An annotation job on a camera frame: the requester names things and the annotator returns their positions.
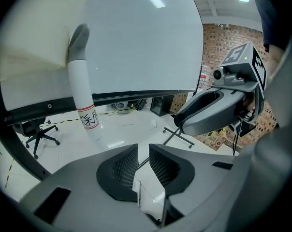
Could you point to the person's right forearm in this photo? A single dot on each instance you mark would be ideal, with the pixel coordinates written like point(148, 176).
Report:
point(275, 62)

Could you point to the black office chair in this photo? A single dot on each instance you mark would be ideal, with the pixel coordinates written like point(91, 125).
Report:
point(39, 132)

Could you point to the person's dark shirt torso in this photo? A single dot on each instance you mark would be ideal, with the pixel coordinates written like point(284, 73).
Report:
point(267, 20)

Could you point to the brown printed cardboard box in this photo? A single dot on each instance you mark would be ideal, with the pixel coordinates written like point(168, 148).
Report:
point(213, 141)

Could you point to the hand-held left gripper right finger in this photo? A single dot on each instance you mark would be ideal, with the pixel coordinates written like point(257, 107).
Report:
point(204, 168)

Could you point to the grey table with black frame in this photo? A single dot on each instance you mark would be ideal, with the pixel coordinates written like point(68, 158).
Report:
point(141, 45)

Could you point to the grey camera black bracket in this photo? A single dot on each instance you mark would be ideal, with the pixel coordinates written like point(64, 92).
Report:
point(245, 127)

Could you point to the white power adapter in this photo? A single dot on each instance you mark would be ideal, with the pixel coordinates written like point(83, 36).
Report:
point(153, 123)

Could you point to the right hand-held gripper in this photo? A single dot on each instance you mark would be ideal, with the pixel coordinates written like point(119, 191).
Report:
point(256, 64)

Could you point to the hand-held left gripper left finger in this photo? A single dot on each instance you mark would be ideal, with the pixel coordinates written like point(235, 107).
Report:
point(73, 178)

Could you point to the white broom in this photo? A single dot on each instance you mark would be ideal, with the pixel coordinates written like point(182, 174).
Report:
point(80, 86)

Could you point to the grey dome camera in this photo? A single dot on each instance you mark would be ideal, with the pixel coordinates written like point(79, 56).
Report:
point(227, 76)

